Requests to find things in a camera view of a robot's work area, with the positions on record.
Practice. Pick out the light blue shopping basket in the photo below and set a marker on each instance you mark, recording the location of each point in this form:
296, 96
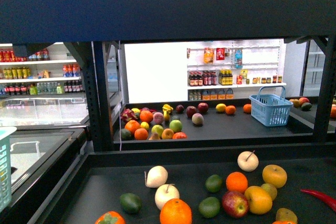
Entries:
6, 194

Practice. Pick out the blue basket on far shelf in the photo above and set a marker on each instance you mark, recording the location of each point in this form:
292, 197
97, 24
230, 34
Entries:
270, 109

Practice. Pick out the left drinks shelf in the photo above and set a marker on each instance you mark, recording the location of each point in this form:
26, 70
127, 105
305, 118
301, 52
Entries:
50, 71

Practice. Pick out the black far fruit tray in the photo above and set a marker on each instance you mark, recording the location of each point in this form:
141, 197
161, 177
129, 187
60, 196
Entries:
220, 129

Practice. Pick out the black fruit tray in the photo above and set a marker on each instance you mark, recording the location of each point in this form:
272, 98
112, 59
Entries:
96, 183
220, 129

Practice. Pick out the white pear upper left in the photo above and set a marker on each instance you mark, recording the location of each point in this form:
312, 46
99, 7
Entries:
155, 177

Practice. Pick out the white pear lower left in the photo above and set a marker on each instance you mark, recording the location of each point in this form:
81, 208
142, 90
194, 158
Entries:
165, 193

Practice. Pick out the green avocado upper middle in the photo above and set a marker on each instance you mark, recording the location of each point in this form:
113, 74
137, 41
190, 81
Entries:
214, 183

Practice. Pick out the white pear with stem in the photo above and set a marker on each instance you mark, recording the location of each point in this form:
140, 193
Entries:
247, 161

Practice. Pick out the small orange tangerine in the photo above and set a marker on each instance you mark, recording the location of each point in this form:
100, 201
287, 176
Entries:
237, 181

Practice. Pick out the dark green avocado left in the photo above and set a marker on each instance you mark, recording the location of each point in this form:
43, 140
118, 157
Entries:
130, 203

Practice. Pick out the orange left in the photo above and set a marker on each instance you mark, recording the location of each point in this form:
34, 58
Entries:
176, 211

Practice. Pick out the green avocado lower middle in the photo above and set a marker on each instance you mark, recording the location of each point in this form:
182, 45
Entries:
209, 207

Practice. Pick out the black near fruit tray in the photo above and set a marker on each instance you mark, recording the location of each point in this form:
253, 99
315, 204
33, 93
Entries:
96, 183

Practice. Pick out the glass freezer chest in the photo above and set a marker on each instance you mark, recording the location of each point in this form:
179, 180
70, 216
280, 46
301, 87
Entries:
43, 125

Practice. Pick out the red apple middle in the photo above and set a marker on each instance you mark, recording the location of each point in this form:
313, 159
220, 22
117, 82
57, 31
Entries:
235, 204

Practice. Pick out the golden orange pear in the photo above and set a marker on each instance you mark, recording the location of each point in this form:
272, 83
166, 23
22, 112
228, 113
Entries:
275, 175

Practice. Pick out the orange persimmon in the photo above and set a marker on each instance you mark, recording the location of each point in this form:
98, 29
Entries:
111, 217

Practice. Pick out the brown kiwi upper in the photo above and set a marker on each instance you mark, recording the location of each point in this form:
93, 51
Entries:
271, 190

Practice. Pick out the brown kiwi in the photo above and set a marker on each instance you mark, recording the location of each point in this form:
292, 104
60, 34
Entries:
284, 214
271, 190

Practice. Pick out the yellow orange persimmon fruit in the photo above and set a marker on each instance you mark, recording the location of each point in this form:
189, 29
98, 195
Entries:
259, 201

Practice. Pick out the brown kiwi lower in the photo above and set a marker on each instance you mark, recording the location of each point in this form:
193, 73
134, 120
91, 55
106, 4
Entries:
284, 214

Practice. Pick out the large orange front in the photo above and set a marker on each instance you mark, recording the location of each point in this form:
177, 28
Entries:
283, 222

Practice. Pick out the red chili pepper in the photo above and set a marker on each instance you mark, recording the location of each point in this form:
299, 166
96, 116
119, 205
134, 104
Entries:
328, 200

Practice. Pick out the white grocery wall shelf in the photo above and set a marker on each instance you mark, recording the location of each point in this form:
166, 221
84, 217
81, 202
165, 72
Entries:
229, 69

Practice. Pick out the black shelf frame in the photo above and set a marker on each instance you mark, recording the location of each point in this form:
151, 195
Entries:
31, 25

